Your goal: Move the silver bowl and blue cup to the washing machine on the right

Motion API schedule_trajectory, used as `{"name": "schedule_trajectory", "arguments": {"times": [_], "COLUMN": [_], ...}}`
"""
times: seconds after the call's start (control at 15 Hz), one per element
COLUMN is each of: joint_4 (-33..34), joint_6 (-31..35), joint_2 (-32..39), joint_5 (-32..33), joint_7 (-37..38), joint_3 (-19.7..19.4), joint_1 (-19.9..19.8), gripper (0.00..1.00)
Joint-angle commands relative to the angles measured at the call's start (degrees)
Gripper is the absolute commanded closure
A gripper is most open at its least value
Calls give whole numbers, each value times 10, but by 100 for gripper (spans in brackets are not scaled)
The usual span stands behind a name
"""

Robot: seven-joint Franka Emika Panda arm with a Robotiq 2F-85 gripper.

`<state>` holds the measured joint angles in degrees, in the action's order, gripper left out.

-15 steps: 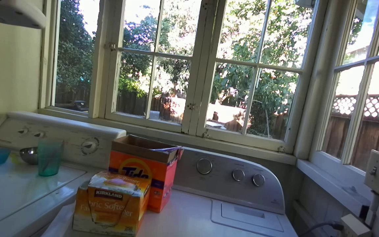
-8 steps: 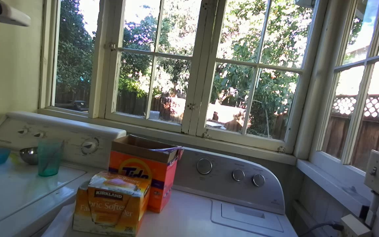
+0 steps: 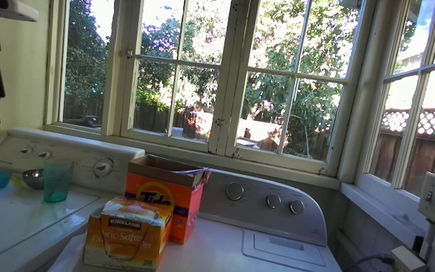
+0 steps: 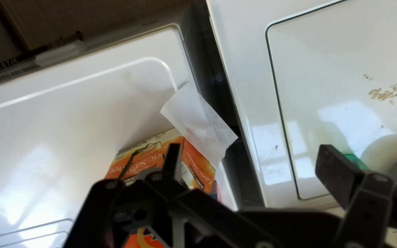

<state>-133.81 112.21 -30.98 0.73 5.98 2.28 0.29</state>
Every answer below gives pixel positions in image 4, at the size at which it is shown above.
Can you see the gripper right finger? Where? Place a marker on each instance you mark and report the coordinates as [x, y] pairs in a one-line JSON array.
[[367, 199]]

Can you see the orange fabric softener box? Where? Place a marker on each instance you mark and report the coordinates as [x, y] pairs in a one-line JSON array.
[[198, 168]]

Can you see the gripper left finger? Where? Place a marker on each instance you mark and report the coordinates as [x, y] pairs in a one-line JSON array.
[[105, 210]]

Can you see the scatter of crumbs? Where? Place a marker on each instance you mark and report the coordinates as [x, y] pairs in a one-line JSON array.
[[386, 93]]

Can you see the white dryer sheet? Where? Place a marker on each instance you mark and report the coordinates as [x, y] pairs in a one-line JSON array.
[[198, 120]]

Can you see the white washing machine lid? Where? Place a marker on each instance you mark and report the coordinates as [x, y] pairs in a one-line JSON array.
[[326, 89], [67, 131]]

